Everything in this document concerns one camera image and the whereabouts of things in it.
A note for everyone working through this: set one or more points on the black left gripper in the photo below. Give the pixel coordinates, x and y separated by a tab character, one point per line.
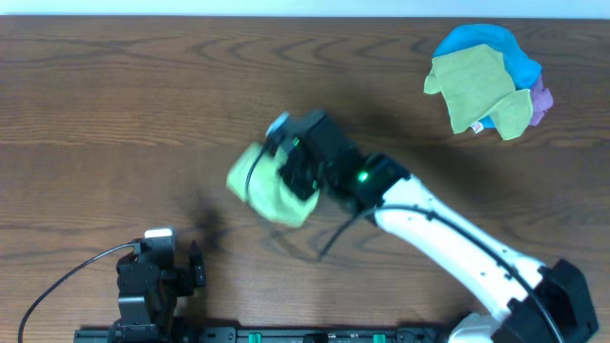
189	274

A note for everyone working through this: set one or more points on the purple cloth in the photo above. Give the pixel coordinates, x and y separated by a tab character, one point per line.
542	101

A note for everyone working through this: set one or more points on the olive green cloth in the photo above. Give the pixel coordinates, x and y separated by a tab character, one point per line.
475	84

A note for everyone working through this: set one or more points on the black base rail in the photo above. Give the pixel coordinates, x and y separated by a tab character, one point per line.
258	335

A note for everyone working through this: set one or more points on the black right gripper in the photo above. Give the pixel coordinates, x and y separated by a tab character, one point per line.
291	177

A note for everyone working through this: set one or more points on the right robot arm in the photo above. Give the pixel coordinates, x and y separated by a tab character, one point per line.
526	301

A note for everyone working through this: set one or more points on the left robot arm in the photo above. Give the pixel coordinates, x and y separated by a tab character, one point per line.
148	317

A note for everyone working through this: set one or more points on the light green microfiber cloth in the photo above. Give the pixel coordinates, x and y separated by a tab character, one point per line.
268	195

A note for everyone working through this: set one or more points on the blue cloth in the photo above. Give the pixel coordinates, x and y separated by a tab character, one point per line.
523	70

